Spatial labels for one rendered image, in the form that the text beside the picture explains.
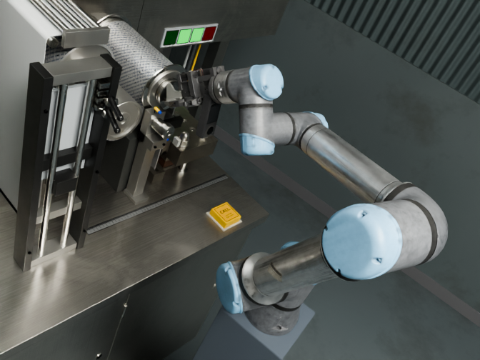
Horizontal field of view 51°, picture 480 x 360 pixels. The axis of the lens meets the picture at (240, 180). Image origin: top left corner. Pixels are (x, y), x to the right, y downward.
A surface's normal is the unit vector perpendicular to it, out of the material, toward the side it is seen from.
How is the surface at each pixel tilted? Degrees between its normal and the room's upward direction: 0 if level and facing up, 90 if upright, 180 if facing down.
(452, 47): 90
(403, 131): 90
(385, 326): 0
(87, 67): 0
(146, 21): 90
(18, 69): 90
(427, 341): 0
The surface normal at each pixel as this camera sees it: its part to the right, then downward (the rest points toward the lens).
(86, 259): 0.33, -0.72
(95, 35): 0.67, 0.63
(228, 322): -0.54, 0.39
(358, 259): -0.77, 0.01
